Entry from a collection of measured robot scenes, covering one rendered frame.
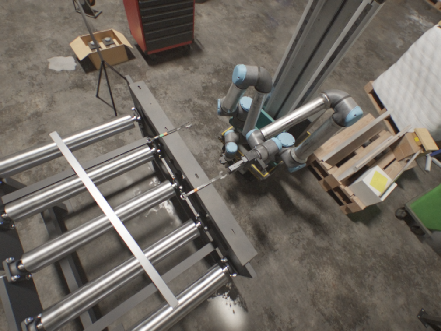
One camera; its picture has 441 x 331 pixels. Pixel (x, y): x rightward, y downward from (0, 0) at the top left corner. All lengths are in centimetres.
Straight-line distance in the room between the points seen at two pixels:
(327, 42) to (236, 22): 302
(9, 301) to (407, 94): 427
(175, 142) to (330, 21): 112
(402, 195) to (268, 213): 187
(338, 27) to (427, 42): 245
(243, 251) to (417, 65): 344
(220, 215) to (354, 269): 199
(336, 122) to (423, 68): 248
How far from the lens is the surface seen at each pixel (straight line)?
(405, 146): 323
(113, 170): 144
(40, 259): 144
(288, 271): 238
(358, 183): 250
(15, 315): 144
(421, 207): 314
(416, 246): 341
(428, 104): 377
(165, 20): 311
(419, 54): 392
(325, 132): 153
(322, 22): 158
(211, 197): 104
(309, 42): 164
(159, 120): 125
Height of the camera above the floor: 216
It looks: 63 degrees down
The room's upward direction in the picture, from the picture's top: 22 degrees clockwise
